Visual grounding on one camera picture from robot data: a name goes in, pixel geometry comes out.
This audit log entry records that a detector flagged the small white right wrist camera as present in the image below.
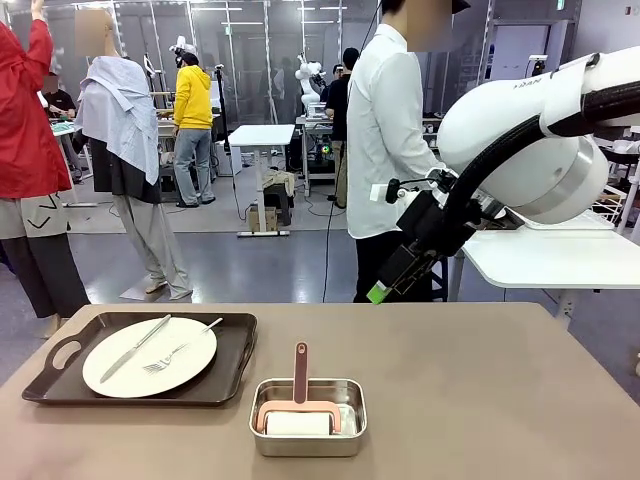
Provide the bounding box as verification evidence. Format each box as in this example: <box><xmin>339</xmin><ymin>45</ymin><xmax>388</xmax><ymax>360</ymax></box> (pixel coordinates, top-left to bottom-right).
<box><xmin>370</xmin><ymin>180</ymin><xmax>402</xmax><ymax>204</ymax></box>

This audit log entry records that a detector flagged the mannequin with red jacket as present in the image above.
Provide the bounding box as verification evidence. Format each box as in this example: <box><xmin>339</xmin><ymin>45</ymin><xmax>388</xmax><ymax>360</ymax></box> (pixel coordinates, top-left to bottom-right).
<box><xmin>0</xmin><ymin>0</ymin><xmax>92</xmax><ymax>337</ymax></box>

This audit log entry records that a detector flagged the black stool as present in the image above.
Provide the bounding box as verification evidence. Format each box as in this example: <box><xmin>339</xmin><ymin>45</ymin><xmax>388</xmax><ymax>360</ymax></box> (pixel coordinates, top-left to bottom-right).
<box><xmin>430</xmin><ymin>254</ymin><xmax>450</xmax><ymax>303</ymax></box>

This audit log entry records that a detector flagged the dark brown serving tray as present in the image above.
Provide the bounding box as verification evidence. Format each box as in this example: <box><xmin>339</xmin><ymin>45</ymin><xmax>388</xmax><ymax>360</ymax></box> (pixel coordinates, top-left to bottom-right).
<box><xmin>21</xmin><ymin>312</ymin><xmax>259</xmax><ymax>407</ymax></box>

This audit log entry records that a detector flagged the white side table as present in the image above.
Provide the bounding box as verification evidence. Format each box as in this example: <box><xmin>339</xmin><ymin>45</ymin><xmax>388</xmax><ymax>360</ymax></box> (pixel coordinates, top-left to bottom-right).
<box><xmin>459</xmin><ymin>209</ymin><xmax>640</xmax><ymax>321</ymax></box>

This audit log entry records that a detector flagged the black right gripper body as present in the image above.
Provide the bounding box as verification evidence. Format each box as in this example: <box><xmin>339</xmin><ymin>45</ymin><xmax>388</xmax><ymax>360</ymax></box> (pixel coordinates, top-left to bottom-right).
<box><xmin>397</xmin><ymin>192</ymin><xmax>452</xmax><ymax>259</ymax></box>

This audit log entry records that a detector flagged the person in black t-shirt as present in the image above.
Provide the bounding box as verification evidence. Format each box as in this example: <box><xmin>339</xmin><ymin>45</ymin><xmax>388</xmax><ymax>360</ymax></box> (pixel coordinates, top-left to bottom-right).
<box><xmin>324</xmin><ymin>47</ymin><xmax>362</xmax><ymax>209</ymax></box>

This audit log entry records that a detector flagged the white round dinner plate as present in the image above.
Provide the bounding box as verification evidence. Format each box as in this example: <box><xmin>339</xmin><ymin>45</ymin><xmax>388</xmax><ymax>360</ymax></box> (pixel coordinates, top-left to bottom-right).
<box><xmin>82</xmin><ymin>315</ymin><xmax>219</xmax><ymax>399</ymax></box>

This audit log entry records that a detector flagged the rectangular stainless steel container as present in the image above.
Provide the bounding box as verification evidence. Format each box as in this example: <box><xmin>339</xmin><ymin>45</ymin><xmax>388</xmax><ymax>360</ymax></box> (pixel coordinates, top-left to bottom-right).
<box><xmin>248</xmin><ymin>378</ymin><xmax>368</xmax><ymax>458</ymax></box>

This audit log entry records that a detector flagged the black right arm cable sleeve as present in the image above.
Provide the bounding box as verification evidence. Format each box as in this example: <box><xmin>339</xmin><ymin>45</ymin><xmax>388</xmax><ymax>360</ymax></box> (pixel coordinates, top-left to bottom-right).
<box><xmin>442</xmin><ymin>82</ymin><xmax>640</xmax><ymax>257</ymax></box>

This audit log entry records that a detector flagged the pink lint roller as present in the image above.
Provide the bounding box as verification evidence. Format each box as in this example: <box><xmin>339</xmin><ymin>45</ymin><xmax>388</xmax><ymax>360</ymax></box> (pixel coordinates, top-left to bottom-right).
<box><xmin>257</xmin><ymin>341</ymin><xmax>344</xmax><ymax>436</ymax></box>

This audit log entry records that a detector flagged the seated person in black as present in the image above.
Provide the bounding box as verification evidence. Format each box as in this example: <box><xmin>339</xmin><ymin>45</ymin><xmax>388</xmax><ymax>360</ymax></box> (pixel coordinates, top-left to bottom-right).
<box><xmin>41</xmin><ymin>74</ymin><xmax>77</xmax><ymax>120</ymax></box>

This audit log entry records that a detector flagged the silver fork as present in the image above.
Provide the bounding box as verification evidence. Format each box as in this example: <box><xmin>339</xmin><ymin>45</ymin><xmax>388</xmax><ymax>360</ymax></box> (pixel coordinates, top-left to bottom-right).
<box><xmin>142</xmin><ymin>317</ymin><xmax>225</xmax><ymax>375</ymax></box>

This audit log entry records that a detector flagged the white wire dish rack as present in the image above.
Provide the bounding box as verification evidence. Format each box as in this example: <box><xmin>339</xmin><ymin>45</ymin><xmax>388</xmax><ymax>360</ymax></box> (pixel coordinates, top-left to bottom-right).
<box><xmin>592</xmin><ymin>183</ymin><xmax>626</xmax><ymax>224</ymax></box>

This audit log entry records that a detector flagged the mannequin with striped blue shirt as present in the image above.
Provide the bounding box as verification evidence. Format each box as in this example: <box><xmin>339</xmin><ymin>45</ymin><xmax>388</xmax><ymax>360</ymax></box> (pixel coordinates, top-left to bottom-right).
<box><xmin>73</xmin><ymin>9</ymin><xmax>194</xmax><ymax>301</ymax></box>

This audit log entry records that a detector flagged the silver table knife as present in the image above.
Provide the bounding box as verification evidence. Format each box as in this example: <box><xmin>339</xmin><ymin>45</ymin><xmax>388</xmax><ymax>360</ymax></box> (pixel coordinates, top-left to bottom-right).
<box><xmin>99</xmin><ymin>313</ymin><xmax>172</xmax><ymax>385</ymax></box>

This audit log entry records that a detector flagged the person in yellow hoodie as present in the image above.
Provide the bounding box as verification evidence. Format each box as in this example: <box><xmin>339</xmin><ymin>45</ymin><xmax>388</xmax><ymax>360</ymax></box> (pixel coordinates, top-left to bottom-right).
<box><xmin>172</xmin><ymin>49</ymin><xmax>217</xmax><ymax>209</ymax></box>

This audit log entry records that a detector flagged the cardboard box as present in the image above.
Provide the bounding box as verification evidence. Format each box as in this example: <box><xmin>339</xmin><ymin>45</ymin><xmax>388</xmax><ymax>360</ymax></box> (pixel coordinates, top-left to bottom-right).
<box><xmin>247</xmin><ymin>205</ymin><xmax>279</xmax><ymax>234</ymax></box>

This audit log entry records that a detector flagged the beige cloth on stool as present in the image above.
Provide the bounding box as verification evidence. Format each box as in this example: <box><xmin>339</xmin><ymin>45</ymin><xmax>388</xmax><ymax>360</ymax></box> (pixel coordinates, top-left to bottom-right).
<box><xmin>263</xmin><ymin>169</ymin><xmax>297</xmax><ymax>197</ymax></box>

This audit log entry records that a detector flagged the person right forearm white sleeve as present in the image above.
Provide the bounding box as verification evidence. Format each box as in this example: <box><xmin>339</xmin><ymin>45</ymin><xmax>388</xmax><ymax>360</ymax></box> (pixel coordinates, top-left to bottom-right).
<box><xmin>419</xmin><ymin>132</ymin><xmax>451</xmax><ymax>175</ymax></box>

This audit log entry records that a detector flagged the person in white shirt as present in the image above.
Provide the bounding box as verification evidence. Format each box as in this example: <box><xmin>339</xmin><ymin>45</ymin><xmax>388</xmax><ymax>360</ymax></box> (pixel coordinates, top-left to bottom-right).
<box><xmin>346</xmin><ymin>0</ymin><xmax>471</xmax><ymax>304</ymax></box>

